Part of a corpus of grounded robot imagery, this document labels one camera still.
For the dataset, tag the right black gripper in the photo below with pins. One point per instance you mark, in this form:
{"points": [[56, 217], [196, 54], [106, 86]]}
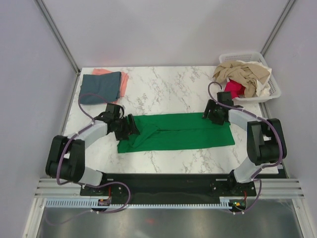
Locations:
{"points": [[210, 106]]}

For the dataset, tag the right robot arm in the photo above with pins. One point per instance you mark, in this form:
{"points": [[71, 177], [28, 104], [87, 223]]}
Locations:
{"points": [[266, 145]]}

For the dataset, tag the green polo shirt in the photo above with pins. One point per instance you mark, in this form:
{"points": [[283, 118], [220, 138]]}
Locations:
{"points": [[169, 132]]}

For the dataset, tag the white slotted cable duct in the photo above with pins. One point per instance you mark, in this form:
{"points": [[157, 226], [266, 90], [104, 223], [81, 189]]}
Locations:
{"points": [[98, 203]]}

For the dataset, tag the magenta t shirt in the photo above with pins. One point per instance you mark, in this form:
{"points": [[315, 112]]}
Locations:
{"points": [[236, 89]]}

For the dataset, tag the folded blue-grey t shirt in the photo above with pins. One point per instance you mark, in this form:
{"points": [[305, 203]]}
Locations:
{"points": [[98, 89]]}

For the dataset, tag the cream white t shirt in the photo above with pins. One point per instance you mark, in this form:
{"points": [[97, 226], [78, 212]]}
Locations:
{"points": [[254, 76]]}

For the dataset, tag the folded salmon t shirt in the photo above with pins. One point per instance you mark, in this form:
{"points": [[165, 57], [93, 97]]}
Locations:
{"points": [[124, 78]]}

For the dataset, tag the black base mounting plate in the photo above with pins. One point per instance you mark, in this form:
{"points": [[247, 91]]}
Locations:
{"points": [[169, 187]]}

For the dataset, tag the aluminium frame post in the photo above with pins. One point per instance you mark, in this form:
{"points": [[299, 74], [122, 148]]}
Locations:
{"points": [[278, 25], [58, 36]]}

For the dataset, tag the left aluminium frame post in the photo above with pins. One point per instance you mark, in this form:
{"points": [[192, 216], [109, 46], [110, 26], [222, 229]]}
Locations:
{"points": [[58, 36]]}

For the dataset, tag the white plastic laundry basket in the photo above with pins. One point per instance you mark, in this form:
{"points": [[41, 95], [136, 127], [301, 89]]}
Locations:
{"points": [[274, 91]]}

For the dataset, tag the right aluminium frame post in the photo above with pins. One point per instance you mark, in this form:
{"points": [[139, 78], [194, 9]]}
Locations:
{"points": [[278, 25]]}

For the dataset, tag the beige t shirt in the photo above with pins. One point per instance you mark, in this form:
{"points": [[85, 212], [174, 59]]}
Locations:
{"points": [[226, 70]]}

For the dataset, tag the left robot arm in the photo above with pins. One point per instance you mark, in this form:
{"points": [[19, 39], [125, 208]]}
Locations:
{"points": [[66, 159]]}

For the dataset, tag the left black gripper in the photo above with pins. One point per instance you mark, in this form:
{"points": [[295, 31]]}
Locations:
{"points": [[130, 129]]}

